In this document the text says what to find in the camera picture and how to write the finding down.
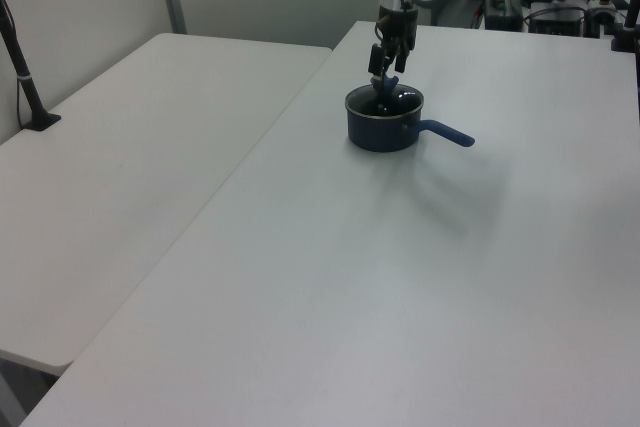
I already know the black computer box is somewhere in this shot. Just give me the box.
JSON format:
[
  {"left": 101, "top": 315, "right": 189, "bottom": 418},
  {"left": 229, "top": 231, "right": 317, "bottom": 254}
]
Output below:
[{"left": 528, "top": 5, "right": 587, "bottom": 38}]

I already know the glass lid with blue knob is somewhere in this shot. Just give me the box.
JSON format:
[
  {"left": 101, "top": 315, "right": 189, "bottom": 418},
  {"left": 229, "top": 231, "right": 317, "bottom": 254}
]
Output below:
[{"left": 346, "top": 73, "right": 424, "bottom": 119}]

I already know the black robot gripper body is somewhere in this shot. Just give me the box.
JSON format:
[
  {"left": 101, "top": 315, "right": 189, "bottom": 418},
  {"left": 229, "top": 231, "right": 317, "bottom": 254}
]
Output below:
[{"left": 375, "top": 5, "right": 419, "bottom": 57}]

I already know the black camera pole with clamp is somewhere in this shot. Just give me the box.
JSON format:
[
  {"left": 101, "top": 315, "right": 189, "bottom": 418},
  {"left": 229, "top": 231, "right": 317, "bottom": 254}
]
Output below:
[{"left": 608, "top": 0, "right": 640, "bottom": 53}]

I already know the white side table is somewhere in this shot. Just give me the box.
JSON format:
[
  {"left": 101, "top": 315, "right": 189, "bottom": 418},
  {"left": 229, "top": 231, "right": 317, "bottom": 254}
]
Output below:
[{"left": 0, "top": 32, "right": 334, "bottom": 369}]

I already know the black box with green light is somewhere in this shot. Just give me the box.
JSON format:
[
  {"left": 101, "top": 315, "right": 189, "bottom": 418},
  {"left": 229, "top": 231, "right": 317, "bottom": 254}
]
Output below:
[{"left": 482, "top": 0, "right": 524, "bottom": 31}]

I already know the dark blue saucepan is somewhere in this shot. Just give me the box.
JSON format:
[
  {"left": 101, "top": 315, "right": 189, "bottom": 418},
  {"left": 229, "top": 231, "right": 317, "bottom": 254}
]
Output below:
[{"left": 344, "top": 84, "right": 477, "bottom": 154}]

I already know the black camera pole with base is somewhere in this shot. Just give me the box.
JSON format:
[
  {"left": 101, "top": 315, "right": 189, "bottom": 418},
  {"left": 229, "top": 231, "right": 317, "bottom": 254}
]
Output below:
[{"left": 0, "top": 0, "right": 63, "bottom": 133}]

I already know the white device with red button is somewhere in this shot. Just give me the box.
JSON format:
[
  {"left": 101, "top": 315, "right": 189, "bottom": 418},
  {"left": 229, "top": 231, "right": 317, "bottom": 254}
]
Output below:
[{"left": 586, "top": 0, "right": 627, "bottom": 26}]

